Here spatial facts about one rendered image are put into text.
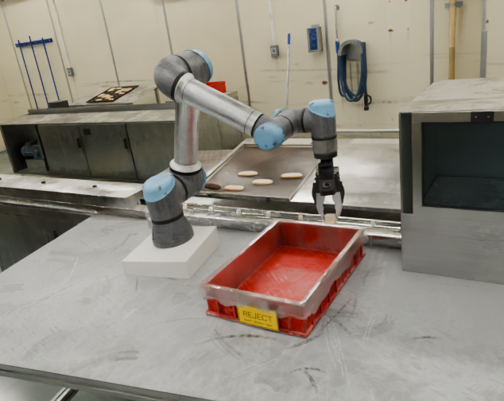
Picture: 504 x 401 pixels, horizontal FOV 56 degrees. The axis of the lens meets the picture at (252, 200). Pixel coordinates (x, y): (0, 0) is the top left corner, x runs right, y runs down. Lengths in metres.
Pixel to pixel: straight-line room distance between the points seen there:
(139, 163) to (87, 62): 3.01
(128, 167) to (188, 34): 2.09
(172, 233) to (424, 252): 0.82
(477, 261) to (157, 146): 3.94
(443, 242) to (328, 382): 0.55
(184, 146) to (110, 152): 3.81
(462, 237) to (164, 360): 0.86
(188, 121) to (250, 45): 4.45
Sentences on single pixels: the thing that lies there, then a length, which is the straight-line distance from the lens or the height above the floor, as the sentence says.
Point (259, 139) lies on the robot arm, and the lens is 1.33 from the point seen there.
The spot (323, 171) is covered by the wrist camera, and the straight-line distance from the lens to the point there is 1.42.
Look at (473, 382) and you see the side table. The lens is 1.16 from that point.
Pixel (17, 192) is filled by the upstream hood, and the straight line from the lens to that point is 2.87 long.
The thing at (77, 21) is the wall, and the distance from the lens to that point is 7.90.
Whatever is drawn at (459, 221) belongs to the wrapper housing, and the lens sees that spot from 1.42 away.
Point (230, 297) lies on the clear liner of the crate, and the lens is 1.29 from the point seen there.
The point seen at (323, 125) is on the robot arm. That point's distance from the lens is 1.40.
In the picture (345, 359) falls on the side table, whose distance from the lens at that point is 1.19.
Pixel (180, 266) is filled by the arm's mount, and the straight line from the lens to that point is 1.59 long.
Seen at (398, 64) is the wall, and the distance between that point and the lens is 5.41.
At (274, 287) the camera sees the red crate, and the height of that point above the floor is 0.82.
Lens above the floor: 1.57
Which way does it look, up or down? 20 degrees down
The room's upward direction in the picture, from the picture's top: 8 degrees counter-clockwise
